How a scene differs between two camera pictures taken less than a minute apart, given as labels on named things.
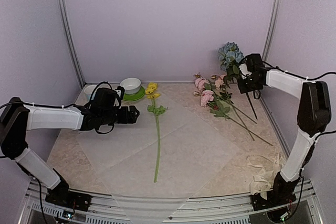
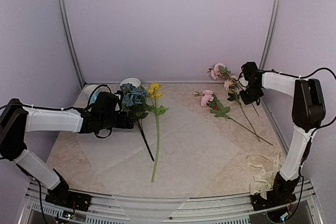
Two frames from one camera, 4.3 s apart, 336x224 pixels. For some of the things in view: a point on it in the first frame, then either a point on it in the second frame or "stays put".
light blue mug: x=88 y=90 stays put
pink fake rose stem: x=219 y=110 stays put
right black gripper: x=242 y=89 to x=247 y=100
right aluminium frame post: x=276 y=5 stays put
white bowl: x=132 y=85 stays put
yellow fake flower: x=152 y=93 stays put
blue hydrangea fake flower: x=230 y=57 to x=133 y=97
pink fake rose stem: x=214 y=95 to x=218 y=71
